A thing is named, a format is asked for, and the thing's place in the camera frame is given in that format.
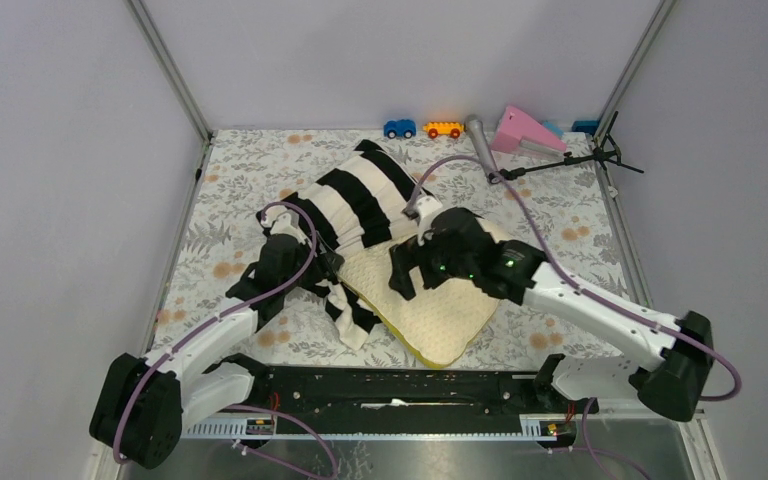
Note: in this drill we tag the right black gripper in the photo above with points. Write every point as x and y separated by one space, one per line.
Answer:
404 256

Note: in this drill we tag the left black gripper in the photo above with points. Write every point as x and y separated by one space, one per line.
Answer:
324 264

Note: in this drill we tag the black white striped pillowcase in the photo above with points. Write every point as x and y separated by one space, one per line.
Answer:
354 206

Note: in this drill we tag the yellow white pillow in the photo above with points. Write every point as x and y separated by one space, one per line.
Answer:
437 324

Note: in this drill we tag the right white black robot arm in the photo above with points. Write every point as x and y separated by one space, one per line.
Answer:
665 361

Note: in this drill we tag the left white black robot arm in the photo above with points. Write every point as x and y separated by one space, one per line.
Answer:
146 403

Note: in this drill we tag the blue toy car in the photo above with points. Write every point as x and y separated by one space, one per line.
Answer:
401 128

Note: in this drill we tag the orange yellow toy car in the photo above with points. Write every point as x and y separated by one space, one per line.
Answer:
448 129

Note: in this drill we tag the grey microphone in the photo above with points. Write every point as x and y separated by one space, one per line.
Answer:
475 131

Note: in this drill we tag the floral patterned table mat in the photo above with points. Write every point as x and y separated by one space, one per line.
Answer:
250 168

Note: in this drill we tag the pink triangular block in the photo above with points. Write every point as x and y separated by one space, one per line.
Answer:
517 131

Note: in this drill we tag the light blue block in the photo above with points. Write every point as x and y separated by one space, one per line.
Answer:
553 128

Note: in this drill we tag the dark blue block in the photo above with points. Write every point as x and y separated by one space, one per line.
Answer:
589 127

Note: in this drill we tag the black mini tripod stand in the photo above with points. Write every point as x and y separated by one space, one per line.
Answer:
605 151

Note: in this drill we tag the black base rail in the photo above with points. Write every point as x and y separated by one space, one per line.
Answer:
343 403

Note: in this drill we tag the left aluminium frame post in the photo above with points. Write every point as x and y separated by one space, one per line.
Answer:
167 64

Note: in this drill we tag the aluminium frame post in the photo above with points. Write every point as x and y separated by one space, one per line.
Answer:
167 64
635 61

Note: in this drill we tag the right aluminium frame post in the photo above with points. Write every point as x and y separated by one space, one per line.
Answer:
635 61

